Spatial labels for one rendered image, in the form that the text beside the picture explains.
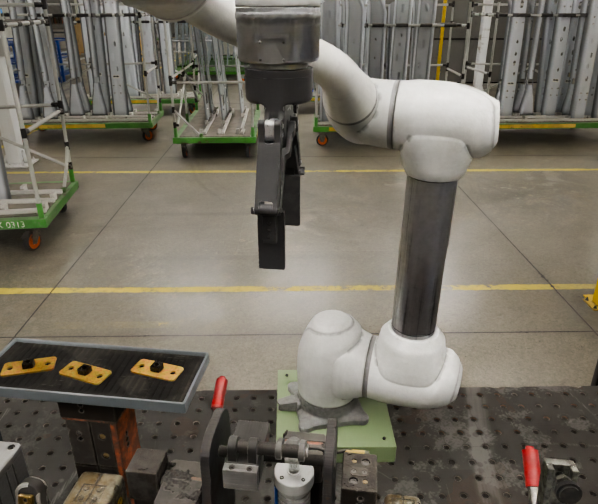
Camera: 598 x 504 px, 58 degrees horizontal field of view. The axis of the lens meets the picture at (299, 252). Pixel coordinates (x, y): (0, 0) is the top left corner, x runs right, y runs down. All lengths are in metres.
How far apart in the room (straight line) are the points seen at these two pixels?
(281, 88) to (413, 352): 0.80
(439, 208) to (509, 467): 0.70
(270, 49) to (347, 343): 0.85
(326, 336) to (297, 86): 0.80
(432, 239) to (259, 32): 0.67
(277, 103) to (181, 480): 0.57
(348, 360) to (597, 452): 0.69
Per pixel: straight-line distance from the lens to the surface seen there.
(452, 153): 1.06
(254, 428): 0.84
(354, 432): 1.44
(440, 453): 1.50
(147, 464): 0.90
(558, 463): 0.78
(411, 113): 1.05
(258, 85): 0.60
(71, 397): 0.96
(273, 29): 0.58
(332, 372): 1.33
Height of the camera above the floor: 1.72
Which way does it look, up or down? 24 degrees down
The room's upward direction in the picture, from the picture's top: straight up
